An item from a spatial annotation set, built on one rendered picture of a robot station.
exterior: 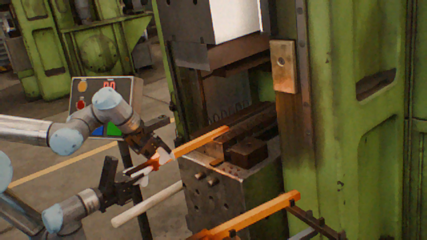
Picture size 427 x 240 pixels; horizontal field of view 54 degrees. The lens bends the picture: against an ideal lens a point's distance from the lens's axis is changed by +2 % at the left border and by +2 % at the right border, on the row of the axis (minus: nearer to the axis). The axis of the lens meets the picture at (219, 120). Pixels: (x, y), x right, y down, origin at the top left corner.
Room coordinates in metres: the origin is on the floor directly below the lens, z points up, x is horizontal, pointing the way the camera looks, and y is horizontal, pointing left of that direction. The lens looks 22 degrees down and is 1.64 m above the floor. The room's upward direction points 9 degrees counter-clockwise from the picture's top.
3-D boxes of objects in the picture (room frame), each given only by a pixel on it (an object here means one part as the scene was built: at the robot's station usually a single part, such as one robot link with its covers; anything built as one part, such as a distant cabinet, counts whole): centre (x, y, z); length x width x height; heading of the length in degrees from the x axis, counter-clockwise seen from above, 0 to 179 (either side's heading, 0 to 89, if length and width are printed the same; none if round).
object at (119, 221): (1.66, 0.35, 0.62); 0.44 x 0.05 x 0.05; 129
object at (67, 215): (1.07, 0.50, 0.98); 0.11 x 0.08 x 0.09; 129
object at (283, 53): (1.29, -0.23, 1.27); 0.09 x 0.02 x 0.17; 39
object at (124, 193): (1.17, 0.37, 0.98); 0.12 x 0.08 x 0.09; 129
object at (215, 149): (1.58, -0.10, 0.96); 0.42 x 0.20 x 0.09; 129
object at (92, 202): (1.12, 0.43, 0.99); 0.08 x 0.05 x 0.08; 39
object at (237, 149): (1.35, -0.09, 0.95); 0.12 x 0.08 x 0.06; 129
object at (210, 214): (1.55, -0.14, 0.69); 0.56 x 0.38 x 0.45; 129
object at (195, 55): (1.58, -0.10, 1.32); 0.42 x 0.20 x 0.10; 129
